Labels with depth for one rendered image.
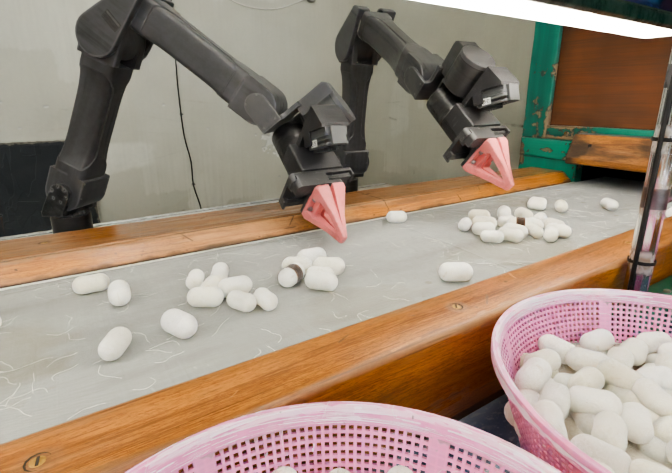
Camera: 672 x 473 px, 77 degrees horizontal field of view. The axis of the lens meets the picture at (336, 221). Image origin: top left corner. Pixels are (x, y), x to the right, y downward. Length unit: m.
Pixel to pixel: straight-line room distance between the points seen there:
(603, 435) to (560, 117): 0.99
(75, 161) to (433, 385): 0.65
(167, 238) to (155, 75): 1.95
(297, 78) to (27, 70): 1.39
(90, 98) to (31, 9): 1.71
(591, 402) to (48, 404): 0.37
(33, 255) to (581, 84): 1.14
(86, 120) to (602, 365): 0.74
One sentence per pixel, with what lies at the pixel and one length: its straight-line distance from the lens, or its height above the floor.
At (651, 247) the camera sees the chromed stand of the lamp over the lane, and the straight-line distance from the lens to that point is 0.56.
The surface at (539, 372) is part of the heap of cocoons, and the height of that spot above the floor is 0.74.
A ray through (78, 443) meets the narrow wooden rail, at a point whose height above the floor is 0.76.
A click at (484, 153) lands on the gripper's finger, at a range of 0.70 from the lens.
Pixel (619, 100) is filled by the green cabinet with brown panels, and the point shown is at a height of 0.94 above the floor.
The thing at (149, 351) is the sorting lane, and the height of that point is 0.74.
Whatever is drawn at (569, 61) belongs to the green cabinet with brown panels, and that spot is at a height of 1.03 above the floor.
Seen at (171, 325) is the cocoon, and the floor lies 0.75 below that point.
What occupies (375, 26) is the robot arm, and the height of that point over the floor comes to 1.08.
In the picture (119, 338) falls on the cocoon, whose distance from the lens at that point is 0.39.
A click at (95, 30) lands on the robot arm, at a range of 0.75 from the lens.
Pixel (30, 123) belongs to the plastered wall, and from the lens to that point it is 2.45.
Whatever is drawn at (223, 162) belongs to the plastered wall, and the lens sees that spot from 2.63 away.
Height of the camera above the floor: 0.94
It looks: 16 degrees down
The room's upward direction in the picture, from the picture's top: straight up
